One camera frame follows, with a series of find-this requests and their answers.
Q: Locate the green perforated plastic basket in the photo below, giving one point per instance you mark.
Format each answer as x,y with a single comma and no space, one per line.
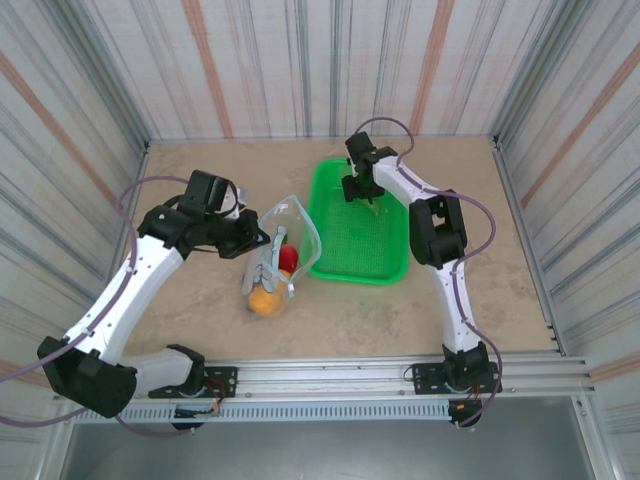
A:
350,240

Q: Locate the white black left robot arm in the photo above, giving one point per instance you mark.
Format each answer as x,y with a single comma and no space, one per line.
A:
150,265

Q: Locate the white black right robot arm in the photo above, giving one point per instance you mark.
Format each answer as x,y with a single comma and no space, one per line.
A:
457,300

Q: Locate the red toy apple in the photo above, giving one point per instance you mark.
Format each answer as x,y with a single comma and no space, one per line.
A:
288,256

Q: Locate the aluminium side frame rail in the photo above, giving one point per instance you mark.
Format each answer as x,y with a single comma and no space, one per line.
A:
525,240

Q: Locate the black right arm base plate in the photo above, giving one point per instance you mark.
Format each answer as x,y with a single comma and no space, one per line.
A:
425,380

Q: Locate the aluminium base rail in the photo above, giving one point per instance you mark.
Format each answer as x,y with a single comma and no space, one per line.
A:
325,372

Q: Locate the large orange toy fruit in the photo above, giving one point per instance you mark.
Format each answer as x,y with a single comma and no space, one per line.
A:
264,301

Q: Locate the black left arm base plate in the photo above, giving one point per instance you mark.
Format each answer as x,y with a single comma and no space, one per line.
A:
222,382

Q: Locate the clear elephant print zip bag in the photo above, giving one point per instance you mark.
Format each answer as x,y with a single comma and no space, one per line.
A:
287,220

